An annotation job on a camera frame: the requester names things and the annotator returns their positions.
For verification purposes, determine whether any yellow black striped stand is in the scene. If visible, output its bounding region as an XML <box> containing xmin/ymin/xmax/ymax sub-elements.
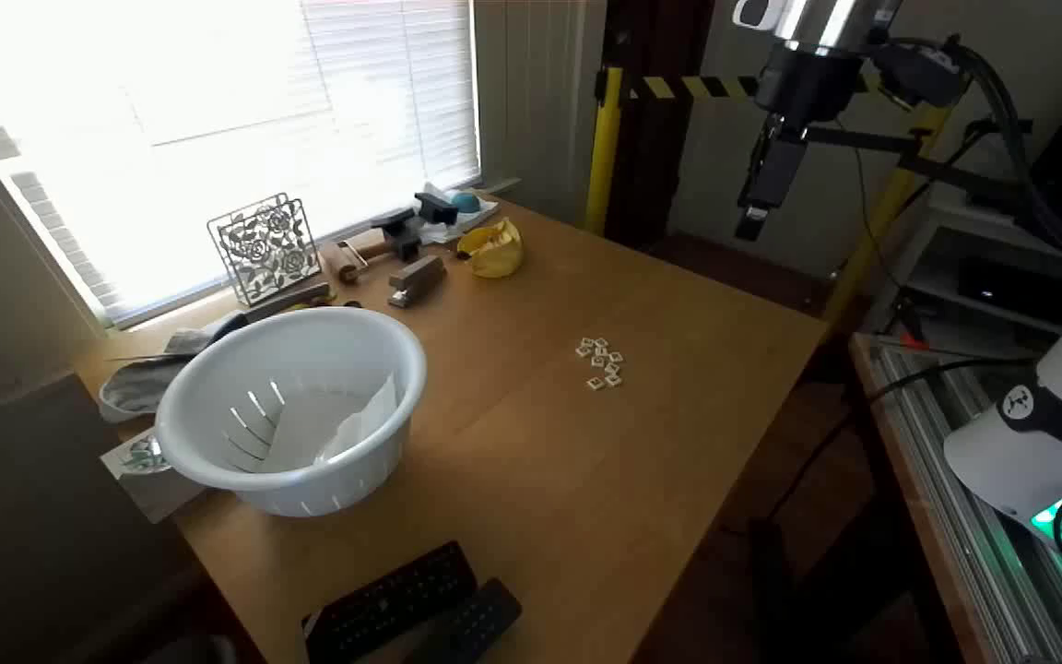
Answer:
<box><xmin>590</xmin><ymin>65</ymin><xmax>913</xmax><ymax>318</ymax></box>

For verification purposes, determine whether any yellow plastic container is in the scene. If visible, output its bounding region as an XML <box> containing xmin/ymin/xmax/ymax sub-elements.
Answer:
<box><xmin>458</xmin><ymin>219</ymin><xmax>522</xmax><ymax>282</ymax></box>

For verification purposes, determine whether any black remote control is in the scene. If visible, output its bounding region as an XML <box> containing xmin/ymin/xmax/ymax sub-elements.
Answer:
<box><xmin>306</xmin><ymin>541</ymin><xmax>475</xmax><ymax>664</ymax></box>
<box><xmin>404</xmin><ymin>579</ymin><xmax>522</xmax><ymax>664</ymax></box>

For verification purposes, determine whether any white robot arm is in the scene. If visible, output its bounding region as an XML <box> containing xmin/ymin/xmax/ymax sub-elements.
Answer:
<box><xmin>731</xmin><ymin>0</ymin><xmax>1062</xmax><ymax>555</ymax></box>

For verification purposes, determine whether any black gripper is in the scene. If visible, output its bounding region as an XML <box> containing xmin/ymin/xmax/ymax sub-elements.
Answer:
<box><xmin>733</xmin><ymin>46</ymin><xmax>860</xmax><ymax>240</ymax></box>

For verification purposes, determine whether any white plastic colander bowl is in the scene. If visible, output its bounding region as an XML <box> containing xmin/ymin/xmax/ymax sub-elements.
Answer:
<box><xmin>154</xmin><ymin>305</ymin><xmax>427</xmax><ymax>517</ymax></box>

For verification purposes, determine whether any grey metal bar block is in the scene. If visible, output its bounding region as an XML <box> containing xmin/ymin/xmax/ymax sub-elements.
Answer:
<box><xmin>390</xmin><ymin>254</ymin><xmax>445</xmax><ymax>310</ymax></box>

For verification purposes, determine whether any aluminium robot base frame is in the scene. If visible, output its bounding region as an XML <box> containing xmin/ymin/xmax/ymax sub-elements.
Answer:
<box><xmin>846</xmin><ymin>335</ymin><xmax>1062</xmax><ymax>664</ymax></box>

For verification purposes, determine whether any white wire lattice cube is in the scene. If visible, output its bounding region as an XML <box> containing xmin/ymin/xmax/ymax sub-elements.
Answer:
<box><xmin>205</xmin><ymin>193</ymin><xmax>322</xmax><ymax>305</ymax></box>

